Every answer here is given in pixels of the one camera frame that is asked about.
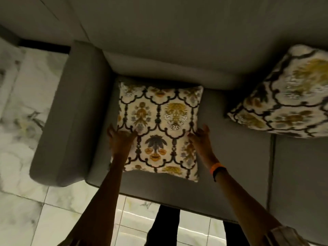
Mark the grey fabric sofa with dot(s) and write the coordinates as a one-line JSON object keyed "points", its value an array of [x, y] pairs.
{"points": [[235, 161]]}

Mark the orange and black wristband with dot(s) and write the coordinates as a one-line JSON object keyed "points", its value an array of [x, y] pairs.
{"points": [[217, 168]]}

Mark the person's left thumb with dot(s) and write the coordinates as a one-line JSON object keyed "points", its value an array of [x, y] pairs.
{"points": [[133, 135]]}

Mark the cream floral patterned cushion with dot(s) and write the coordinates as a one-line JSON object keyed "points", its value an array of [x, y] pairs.
{"points": [[161, 130], [289, 99]]}

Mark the person's right thumb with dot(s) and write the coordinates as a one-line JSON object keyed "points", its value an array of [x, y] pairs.
{"points": [[192, 136]]}

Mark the person's left forearm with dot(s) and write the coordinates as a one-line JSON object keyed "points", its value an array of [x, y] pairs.
{"points": [[102, 202]]}

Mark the person's left hand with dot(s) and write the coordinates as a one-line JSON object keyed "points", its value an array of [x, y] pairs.
{"points": [[120, 143]]}

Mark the person's black trouser leg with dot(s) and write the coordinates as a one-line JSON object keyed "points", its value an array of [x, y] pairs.
{"points": [[164, 225], [234, 234]]}

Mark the person's right hand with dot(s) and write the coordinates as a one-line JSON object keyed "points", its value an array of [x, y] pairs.
{"points": [[203, 146]]}

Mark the person's right forearm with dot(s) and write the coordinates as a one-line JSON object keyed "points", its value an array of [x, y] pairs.
{"points": [[246, 207]]}

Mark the person's light sleeve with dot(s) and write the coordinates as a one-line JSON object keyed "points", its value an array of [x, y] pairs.
{"points": [[284, 238]]}

